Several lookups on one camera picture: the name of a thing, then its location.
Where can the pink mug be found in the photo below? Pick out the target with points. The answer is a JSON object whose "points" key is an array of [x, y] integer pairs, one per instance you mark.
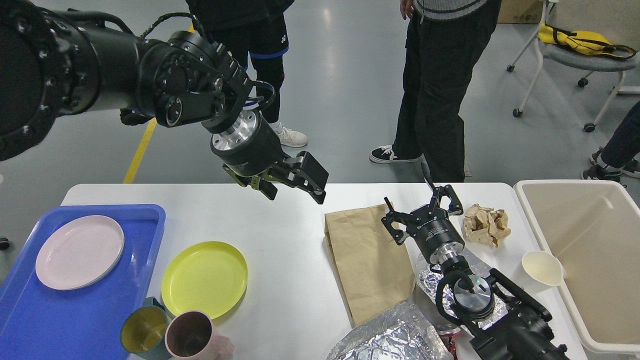
{"points": [[193, 336]]}

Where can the beige plastic bin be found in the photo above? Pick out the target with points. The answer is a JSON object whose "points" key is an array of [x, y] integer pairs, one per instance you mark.
{"points": [[592, 227]]}

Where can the brown paper bag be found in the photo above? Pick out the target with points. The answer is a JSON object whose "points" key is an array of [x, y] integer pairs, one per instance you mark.
{"points": [[375, 273]]}

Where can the white paper cup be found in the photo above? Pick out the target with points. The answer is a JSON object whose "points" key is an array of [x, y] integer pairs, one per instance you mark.
{"points": [[543, 268]]}

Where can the person in dark jeans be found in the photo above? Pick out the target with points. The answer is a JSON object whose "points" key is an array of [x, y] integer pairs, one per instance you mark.
{"points": [[617, 157]]}

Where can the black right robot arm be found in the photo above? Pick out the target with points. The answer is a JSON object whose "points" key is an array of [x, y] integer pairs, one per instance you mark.
{"points": [[504, 321]]}

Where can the dark green mug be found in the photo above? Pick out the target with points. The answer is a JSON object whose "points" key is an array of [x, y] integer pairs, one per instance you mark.
{"points": [[143, 333]]}

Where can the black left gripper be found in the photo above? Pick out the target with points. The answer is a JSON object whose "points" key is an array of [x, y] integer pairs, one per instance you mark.
{"points": [[252, 155]]}

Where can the yellow bag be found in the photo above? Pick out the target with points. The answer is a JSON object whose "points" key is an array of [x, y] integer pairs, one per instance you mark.
{"points": [[585, 42]]}

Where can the large crumpled aluminium foil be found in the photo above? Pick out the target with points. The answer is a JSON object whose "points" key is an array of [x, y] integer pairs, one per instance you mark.
{"points": [[399, 333]]}

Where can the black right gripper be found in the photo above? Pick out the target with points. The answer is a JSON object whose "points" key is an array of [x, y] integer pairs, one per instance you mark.
{"points": [[434, 231]]}

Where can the yellow plate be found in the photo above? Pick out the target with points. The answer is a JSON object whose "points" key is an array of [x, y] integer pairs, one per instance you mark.
{"points": [[209, 277]]}

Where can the crumpled brown paper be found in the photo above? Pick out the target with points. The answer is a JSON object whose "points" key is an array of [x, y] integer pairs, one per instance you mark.
{"points": [[486, 225]]}

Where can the small aluminium foil piece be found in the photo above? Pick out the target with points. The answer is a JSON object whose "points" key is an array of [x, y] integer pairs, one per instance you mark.
{"points": [[428, 281]]}

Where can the grey office chair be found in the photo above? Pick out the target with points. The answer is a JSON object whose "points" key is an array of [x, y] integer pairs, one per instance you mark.
{"points": [[571, 59]]}

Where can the blue plastic tray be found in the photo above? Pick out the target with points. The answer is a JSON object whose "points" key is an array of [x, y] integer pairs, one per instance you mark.
{"points": [[40, 323]]}

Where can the person in black shorts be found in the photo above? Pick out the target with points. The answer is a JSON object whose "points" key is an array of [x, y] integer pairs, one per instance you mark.
{"points": [[255, 32]]}

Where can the pink plate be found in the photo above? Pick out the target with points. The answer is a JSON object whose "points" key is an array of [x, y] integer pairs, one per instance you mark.
{"points": [[80, 253]]}

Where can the person in grey sweater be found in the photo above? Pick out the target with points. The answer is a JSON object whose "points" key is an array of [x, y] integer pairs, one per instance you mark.
{"points": [[444, 41]]}

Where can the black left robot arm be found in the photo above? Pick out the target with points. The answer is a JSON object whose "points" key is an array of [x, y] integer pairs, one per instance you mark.
{"points": [[64, 63]]}

